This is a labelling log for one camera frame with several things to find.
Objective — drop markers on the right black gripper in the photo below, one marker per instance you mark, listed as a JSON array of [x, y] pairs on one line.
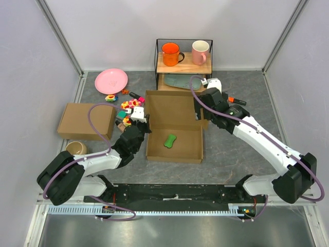
[[198, 106]]

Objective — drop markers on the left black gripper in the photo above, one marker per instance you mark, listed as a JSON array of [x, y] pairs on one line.
[[146, 123]]

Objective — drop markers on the green black eraser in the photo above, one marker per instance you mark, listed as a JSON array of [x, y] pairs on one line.
[[170, 141]]

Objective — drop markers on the brown cardboard box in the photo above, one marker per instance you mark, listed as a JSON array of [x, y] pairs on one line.
[[172, 112], [82, 122]]

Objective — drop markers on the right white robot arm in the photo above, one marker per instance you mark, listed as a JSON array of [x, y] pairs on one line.
[[295, 172]]

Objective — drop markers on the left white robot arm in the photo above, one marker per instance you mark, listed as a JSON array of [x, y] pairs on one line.
[[70, 175]]

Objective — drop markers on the closed brown cardboard box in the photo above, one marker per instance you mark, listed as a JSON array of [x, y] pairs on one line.
[[82, 122]]

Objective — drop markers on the orange black highlighter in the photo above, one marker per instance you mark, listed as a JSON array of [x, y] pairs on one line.
[[237, 101]]

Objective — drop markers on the foundation bottle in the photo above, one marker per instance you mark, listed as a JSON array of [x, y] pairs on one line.
[[120, 126]]

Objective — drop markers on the rainbow flower toy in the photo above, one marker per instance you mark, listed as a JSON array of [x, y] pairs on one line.
[[126, 121]]

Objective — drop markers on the orange yellow flower toy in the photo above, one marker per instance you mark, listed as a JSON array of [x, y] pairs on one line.
[[127, 105]]

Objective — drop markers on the light green tray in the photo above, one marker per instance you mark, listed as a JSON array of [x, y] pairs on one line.
[[181, 81]]

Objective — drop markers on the pink flower toy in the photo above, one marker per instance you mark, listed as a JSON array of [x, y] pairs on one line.
[[134, 103]]

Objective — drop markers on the pink black highlighter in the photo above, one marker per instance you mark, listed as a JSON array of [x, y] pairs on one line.
[[138, 97]]

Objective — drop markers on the small orange flower toy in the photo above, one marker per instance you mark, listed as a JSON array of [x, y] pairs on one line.
[[125, 91]]

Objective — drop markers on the beige cup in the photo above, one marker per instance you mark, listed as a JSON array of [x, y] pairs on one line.
[[76, 148]]

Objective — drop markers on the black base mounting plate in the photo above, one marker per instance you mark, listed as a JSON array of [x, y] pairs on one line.
[[175, 197]]

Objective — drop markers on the pink mug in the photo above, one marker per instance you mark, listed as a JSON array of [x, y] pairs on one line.
[[200, 50]]

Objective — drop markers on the pink plate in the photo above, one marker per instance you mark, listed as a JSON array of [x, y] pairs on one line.
[[111, 81]]

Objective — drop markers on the orange mug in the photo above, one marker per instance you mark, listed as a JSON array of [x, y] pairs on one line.
[[171, 54]]

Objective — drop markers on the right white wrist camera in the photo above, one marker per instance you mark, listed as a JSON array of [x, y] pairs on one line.
[[212, 83]]

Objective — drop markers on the black wire wooden shelf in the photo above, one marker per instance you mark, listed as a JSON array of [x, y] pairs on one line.
[[186, 66]]

